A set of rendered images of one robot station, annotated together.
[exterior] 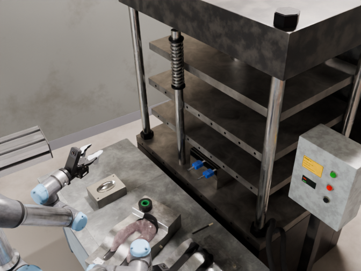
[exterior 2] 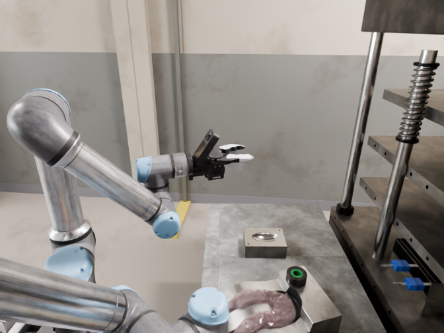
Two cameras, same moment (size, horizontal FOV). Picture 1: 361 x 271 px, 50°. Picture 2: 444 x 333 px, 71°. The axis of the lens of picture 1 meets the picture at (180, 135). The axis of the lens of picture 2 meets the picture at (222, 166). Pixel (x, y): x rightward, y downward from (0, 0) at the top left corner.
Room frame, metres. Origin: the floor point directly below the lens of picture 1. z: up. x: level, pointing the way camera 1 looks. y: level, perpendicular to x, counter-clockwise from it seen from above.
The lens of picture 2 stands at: (0.58, -0.10, 1.83)
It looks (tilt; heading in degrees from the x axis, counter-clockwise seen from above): 24 degrees down; 36
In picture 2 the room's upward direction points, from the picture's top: straight up
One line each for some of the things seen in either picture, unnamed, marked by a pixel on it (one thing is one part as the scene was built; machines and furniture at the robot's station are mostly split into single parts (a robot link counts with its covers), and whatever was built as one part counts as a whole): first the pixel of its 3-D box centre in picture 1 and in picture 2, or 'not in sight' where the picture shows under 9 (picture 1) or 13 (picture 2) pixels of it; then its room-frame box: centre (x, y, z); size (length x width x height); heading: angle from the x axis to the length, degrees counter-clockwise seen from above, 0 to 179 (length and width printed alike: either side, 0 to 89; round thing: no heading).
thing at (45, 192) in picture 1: (45, 191); (154, 169); (1.16, 0.57, 1.43); 0.11 x 0.08 x 0.09; 145
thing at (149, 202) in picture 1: (145, 205); (296, 276); (1.53, 0.22, 0.93); 0.08 x 0.08 x 0.04
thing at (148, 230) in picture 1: (134, 235); (261, 306); (1.34, 0.27, 0.90); 0.26 x 0.18 x 0.08; 143
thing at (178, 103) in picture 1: (180, 126); (391, 201); (2.04, 0.00, 1.10); 0.05 x 0.05 x 1.30
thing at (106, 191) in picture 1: (106, 190); (263, 242); (1.75, 0.48, 0.84); 0.20 x 0.15 x 0.07; 125
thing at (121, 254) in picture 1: (135, 239); (260, 313); (1.35, 0.27, 0.86); 0.50 x 0.26 x 0.11; 143
